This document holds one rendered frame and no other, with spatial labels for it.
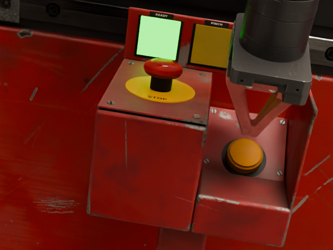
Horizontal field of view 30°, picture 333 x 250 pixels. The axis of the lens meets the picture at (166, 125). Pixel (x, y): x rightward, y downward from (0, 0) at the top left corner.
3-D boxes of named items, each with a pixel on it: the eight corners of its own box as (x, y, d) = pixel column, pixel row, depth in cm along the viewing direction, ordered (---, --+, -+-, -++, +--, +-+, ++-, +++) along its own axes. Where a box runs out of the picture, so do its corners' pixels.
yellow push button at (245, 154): (223, 175, 66) (225, 165, 64) (226, 144, 68) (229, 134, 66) (258, 180, 66) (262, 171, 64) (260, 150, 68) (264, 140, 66)
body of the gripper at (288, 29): (301, 40, 58) (322, -33, 54) (306, 101, 50) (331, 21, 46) (233, 29, 59) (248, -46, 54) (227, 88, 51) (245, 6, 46)
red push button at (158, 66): (137, 98, 62) (141, 64, 61) (142, 85, 66) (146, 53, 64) (177, 104, 62) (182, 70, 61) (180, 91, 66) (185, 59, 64)
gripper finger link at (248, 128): (283, 111, 63) (306, 31, 57) (285, 156, 57) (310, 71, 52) (217, 100, 63) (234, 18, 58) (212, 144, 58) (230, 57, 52)
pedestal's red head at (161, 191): (85, 216, 62) (101, 43, 55) (113, 149, 77) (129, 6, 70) (283, 249, 61) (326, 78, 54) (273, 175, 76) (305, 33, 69)
